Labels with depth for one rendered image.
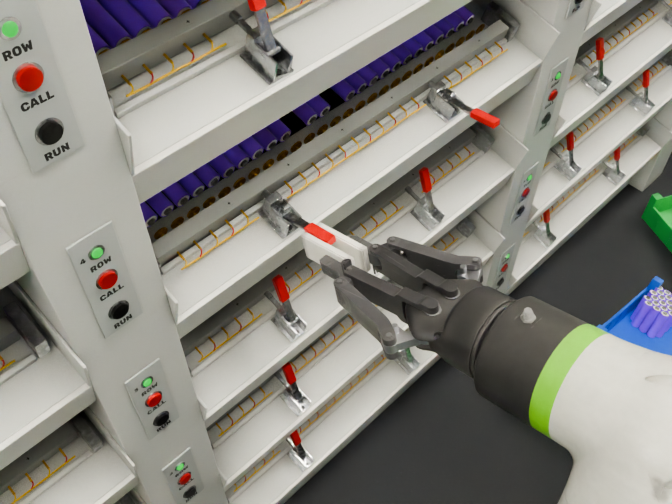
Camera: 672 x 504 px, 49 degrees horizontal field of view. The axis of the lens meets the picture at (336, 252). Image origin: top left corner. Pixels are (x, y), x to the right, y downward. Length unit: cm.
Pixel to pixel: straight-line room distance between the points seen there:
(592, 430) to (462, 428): 98
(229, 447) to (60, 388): 43
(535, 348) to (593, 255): 128
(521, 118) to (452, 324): 56
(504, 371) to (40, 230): 36
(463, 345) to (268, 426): 55
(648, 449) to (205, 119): 41
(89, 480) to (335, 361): 43
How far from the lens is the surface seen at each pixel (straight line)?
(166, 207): 78
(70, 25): 50
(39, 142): 52
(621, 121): 164
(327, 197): 82
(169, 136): 61
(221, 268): 76
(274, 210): 78
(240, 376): 93
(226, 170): 81
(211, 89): 64
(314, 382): 114
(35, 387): 73
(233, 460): 110
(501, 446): 152
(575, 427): 56
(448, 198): 111
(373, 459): 148
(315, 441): 132
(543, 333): 58
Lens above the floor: 135
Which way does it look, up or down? 50 degrees down
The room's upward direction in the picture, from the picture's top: straight up
